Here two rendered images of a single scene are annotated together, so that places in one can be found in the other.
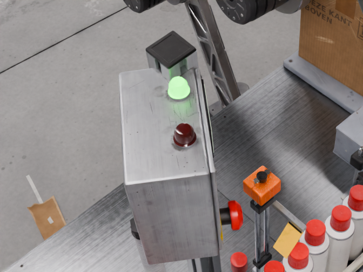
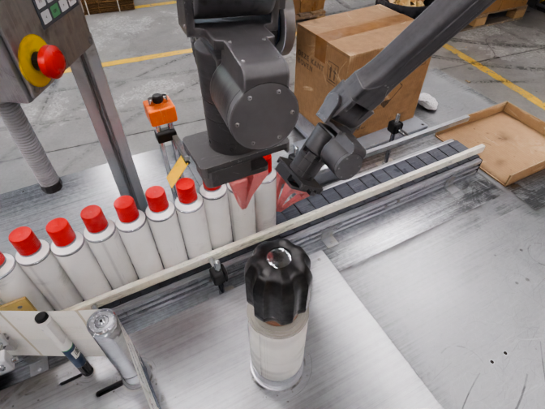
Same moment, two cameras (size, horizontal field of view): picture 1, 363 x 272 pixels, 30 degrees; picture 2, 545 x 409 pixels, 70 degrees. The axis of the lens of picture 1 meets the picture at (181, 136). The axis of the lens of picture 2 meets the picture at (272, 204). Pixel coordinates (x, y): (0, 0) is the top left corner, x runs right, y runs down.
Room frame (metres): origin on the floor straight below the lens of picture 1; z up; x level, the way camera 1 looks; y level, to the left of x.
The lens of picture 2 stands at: (0.03, -0.36, 1.54)
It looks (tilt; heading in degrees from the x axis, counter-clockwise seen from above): 46 degrees down; 6
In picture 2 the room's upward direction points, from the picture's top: straight up
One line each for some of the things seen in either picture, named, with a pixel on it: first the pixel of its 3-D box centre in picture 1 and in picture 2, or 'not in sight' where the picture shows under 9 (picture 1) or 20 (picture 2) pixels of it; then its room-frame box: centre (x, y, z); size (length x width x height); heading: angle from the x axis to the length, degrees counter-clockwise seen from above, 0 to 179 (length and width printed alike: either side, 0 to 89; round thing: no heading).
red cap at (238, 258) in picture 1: (239, 263); not in sight; (0.62, -0.07, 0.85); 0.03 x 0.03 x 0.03
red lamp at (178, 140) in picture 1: (184, 134); not in sight; (0.46, 0.00, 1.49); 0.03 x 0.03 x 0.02
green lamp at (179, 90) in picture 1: (178, 87); not in sight; (0.53, -0.01, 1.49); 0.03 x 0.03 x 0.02
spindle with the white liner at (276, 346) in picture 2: not in sight; (277, 320); (0.29, -0.34, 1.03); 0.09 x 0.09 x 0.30
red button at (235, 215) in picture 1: (230, 215); (49, 62); (0.44, -0.05, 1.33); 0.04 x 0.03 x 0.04; 178
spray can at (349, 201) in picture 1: (353, 223); (263, 195); (0.59, -0.28, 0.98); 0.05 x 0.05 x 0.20
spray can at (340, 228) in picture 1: (336, 242); (242, 204); (0.56, -0.24, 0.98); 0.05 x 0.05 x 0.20
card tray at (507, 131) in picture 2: not in sight; (505, 139); (1.03, -0.95, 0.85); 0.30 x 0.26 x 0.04; 123
